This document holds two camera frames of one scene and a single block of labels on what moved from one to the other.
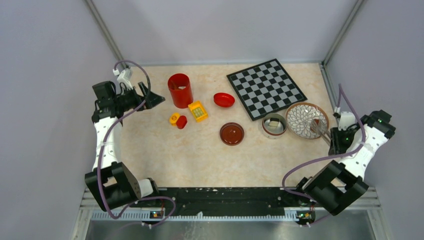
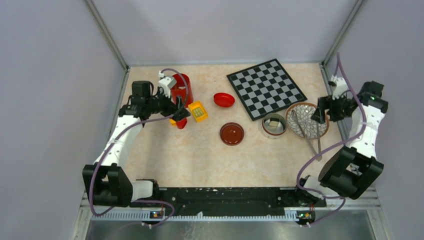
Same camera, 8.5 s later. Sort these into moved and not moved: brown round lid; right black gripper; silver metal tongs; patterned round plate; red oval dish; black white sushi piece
Moved: silver metal tongs; right black gripper
Not moved: patterned round plate; brown round lid; red oval dish; black white sushi piece
